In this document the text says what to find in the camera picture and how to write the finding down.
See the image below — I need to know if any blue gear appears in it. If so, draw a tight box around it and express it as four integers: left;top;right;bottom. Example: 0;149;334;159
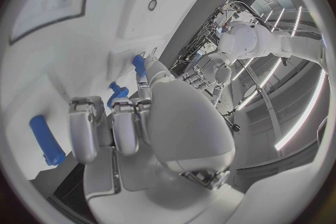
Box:
106;81;130;110

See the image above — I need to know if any cluttered workshop rack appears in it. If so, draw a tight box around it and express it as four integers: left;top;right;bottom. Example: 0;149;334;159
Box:
170;0;237;73

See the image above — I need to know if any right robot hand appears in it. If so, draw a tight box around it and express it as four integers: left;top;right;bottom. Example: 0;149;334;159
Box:
68;53;246;223

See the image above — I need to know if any white task board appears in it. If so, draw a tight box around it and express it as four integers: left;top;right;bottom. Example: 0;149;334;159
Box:
1;0;218;181

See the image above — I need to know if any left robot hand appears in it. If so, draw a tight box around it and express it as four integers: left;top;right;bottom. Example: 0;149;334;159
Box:
181;66;234;108

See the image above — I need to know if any blue peg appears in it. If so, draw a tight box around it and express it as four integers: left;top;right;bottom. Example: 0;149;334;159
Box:
132;54;147;78

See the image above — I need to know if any long blue cylinder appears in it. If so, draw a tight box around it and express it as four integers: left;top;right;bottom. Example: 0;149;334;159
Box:
29;115;67;166

